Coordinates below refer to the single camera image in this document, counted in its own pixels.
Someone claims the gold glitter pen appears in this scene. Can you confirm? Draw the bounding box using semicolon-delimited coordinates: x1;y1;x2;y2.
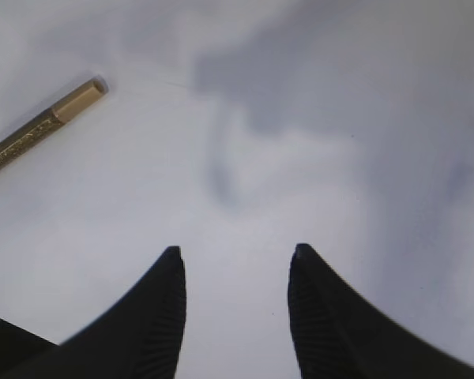
0;77;108;170

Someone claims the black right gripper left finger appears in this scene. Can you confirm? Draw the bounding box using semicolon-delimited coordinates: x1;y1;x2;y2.
1;246;186;378

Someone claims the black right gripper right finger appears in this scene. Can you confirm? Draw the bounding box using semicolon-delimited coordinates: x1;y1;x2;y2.
288;243;474;378

